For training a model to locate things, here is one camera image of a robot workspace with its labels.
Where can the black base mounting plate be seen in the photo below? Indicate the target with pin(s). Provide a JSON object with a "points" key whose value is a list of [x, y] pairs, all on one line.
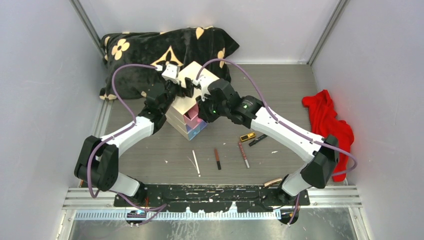
{"points": [[213, 198]]}

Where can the red cloth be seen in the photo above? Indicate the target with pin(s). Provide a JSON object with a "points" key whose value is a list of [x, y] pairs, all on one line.
{"points": [[323, 119]]}

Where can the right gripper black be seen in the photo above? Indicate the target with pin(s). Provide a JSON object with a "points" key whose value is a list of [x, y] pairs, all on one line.
{"points": [[203, 111]]}

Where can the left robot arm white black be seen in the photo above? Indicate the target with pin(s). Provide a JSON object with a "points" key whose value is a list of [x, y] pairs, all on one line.
{"points": [[98, 161]]}

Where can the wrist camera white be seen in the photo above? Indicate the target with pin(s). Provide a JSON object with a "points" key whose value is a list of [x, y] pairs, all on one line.
{"points": [[203, 83], [171, 72]]}

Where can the pastel mini drawer organizer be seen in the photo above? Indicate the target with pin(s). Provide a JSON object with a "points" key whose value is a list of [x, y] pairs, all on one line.
{"points": [[183, 113]]}

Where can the black floral plush blanket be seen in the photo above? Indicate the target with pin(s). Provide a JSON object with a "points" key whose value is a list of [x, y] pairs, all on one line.
{"points": [[178, 47]]}

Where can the aluminium slotted rail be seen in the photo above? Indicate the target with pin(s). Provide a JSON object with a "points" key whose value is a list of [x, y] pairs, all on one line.
{"points": [[127, 214]]}

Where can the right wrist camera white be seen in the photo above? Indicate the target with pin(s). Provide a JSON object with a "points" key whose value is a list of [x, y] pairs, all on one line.
{"points": [[203, 83]]}

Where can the gold black lipstick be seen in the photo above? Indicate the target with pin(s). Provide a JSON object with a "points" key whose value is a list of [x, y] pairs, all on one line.
{"points": [[247, 137]]}

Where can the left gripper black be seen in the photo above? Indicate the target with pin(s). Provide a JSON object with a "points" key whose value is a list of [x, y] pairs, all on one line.
{"points": [[189, 89]]}

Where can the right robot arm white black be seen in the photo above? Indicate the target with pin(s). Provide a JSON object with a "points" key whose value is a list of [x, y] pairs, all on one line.
{"points": [[317, 152]]}

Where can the brown short lip pencil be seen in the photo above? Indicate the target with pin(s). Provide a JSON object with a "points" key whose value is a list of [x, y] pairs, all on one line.
{"points": [[217, 158]]}

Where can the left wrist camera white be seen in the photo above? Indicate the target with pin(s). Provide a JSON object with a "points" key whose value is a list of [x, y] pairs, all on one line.
{"points": [[171, 72]]}

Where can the red makeup pencil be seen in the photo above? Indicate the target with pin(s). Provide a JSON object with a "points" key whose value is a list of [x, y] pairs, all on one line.
{"points": [[243, 155]]}

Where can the white makeup pencil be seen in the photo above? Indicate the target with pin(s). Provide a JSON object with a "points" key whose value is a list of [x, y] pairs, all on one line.
{"points": [[196, 163]]}

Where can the rose gold lipstick tube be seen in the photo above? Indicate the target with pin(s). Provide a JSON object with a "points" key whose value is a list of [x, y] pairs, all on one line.
{"points": [[272, 182]]}

